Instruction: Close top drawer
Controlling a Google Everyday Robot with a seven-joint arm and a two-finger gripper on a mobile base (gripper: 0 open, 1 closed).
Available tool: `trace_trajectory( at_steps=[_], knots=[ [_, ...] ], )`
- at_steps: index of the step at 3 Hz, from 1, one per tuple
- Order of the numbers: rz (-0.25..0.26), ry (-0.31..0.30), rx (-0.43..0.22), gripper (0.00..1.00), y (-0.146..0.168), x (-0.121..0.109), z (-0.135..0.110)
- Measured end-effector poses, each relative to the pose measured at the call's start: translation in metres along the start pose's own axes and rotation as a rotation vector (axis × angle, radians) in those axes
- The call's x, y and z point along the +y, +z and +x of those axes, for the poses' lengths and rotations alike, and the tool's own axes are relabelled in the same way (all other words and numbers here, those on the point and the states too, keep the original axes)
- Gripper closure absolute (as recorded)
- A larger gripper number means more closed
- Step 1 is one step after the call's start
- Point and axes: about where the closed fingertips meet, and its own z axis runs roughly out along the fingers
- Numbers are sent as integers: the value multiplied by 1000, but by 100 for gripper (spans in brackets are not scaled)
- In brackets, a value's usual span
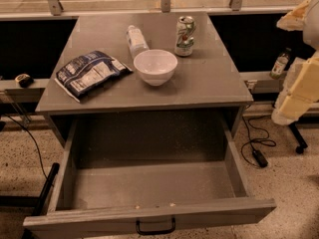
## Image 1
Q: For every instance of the yellow foam padded gripper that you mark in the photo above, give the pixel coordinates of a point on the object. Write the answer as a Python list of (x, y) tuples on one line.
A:
[(312, 26)]

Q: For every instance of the black left table leg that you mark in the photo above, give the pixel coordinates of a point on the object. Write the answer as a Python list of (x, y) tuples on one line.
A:
[(13, 207)]

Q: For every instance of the black top drawer handle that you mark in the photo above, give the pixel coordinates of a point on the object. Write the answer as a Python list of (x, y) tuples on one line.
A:
[(150, 228)]

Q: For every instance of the blue white chip bag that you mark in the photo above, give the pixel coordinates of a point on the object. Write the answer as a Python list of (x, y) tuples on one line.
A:
[(86, 72)]

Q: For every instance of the green white soda can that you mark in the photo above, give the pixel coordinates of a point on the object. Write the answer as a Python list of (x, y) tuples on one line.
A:
[(185, 27)]

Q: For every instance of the grey top drawer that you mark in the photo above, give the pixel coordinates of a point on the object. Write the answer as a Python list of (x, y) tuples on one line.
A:
[(124, 167)]

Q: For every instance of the green bottle on ledge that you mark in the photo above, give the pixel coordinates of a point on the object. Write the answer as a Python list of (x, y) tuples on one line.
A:
[(280, 64)]

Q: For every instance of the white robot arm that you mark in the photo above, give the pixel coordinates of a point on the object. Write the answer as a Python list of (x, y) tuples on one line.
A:
[(301, 84)]

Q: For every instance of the black round tape measure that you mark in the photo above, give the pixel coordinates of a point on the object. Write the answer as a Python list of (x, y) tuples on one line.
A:
[(24, 80)]

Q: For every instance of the white bowl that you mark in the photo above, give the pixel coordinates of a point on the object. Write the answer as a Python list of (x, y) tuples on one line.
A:
[(155, 67)]

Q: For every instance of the grey drawer cabinet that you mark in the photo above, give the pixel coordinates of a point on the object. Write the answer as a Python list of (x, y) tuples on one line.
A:
[(207, 78)]

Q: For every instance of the clear plastic water bottle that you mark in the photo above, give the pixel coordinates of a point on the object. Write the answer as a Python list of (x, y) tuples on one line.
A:
[(136, 41)]

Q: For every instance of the black right wheeled leg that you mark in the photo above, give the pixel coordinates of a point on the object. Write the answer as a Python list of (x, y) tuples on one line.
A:
[(302, 145)]

